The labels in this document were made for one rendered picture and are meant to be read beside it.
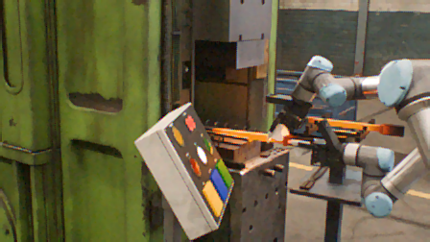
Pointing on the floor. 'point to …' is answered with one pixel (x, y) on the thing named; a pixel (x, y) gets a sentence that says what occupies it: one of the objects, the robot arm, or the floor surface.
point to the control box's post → (172, 227)
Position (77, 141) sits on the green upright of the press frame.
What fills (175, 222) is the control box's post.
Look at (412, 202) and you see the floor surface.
